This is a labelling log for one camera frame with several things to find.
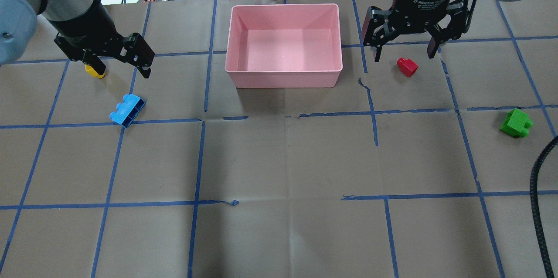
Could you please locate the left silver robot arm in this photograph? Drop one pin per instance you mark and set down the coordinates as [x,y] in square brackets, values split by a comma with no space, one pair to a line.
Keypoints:
[19,22]

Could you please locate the blue toy block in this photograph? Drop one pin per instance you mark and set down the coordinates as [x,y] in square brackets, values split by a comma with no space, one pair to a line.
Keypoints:
[127,110]

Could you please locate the green toy block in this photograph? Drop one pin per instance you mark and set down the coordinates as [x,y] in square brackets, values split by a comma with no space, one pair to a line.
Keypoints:
[517,123]

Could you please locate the red toy block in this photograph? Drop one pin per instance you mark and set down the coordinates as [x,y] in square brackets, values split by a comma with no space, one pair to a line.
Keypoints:
[407,66]

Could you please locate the yellow toy block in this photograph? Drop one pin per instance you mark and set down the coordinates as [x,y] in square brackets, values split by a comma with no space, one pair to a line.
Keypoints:
[91,71]

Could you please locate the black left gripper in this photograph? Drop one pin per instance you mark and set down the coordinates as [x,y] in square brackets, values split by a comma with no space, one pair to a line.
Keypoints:
[84,22]

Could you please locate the pink plastic box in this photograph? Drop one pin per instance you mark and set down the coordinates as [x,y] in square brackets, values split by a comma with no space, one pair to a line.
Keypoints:
[284,46]

